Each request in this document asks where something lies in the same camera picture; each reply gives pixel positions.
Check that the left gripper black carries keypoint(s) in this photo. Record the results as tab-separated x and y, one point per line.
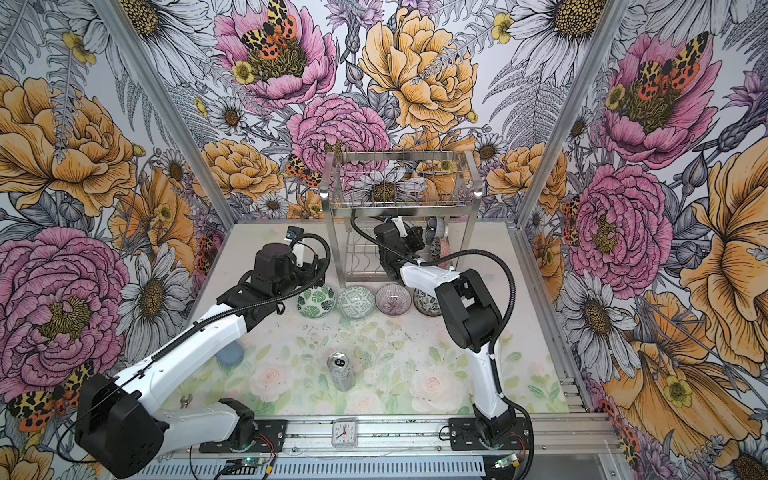
308	269

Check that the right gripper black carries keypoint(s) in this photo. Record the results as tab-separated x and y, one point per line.
416	232

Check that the dark grey petal bowl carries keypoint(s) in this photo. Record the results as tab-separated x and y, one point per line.
435	228

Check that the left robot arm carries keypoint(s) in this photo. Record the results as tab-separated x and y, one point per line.
121	422

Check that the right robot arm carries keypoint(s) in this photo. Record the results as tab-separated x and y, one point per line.
472	319

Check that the steel two-tier dish rack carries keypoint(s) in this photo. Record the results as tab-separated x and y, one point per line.
415	185

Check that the purple glass bowl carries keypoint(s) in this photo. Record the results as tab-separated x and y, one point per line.
393	299

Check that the green leaf pattern bowl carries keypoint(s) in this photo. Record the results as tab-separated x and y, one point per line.
316	302

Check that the dark speckled pattern bowl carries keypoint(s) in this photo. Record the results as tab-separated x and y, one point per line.
426	304

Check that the green geometric pattern bowl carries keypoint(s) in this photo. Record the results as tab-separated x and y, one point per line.
356	302

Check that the silver drink can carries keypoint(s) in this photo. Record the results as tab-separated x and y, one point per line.
341	371

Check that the small white clock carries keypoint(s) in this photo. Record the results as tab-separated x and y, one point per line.
344	433

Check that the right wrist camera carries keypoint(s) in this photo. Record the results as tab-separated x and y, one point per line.
401	226

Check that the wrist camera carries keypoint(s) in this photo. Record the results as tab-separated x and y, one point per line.
401	226
293	235

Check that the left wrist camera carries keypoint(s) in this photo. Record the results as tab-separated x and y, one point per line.
293	235

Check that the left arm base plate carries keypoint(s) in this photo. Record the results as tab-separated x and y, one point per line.
264	435

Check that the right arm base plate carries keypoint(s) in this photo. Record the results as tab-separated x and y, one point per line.
467	434

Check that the aluminium front rail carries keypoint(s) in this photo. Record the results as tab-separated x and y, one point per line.
378	435

